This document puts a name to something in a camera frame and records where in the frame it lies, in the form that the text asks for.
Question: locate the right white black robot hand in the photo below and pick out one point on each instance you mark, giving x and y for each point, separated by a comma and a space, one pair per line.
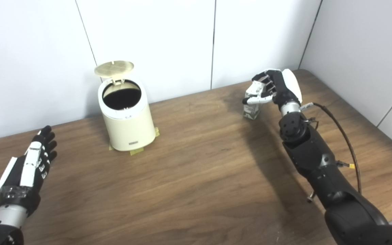
284, 86

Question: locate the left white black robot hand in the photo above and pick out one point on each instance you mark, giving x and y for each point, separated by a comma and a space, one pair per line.
29, 170

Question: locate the white green milk carton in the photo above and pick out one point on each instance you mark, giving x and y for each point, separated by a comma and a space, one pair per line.
251, 111

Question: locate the cream round bin lid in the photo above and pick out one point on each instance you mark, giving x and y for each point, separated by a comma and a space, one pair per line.
114, 68

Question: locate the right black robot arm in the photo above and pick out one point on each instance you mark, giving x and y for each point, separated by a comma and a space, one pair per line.
318, 156

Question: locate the cream-colored cylindrical bin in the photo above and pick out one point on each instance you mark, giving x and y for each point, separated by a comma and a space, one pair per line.
129, 129

